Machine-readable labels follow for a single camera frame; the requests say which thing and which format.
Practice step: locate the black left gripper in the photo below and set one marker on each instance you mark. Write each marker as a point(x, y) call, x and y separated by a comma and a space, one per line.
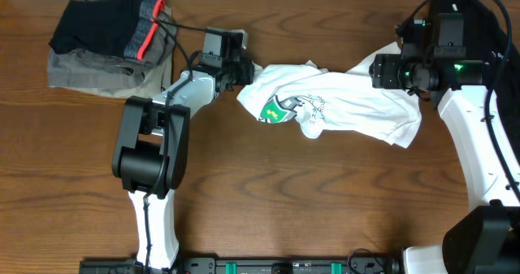
point(246, 65)

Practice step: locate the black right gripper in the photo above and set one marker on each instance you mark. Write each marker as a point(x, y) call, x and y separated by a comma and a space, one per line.
point(384, 76)

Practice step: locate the white t-shirt with green print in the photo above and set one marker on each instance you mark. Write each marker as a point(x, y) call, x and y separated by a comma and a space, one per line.
point(321, 100)

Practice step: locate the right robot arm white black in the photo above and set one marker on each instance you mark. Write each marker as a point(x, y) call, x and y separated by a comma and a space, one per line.
point(486, 240)

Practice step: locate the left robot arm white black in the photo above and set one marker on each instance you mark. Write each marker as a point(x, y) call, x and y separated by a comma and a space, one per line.
point(150, 159)

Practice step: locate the black garment on right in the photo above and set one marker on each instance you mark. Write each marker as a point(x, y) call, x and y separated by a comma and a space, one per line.
point(486, 41)

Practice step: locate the black shorts with red trim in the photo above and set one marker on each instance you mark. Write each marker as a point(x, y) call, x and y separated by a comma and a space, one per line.
point(120, 28)

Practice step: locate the grey folded garment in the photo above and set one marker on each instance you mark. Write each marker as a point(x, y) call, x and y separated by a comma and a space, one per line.
point(116, 77)

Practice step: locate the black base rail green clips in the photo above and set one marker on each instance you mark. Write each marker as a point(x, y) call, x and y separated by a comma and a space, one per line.
point(360, 261)

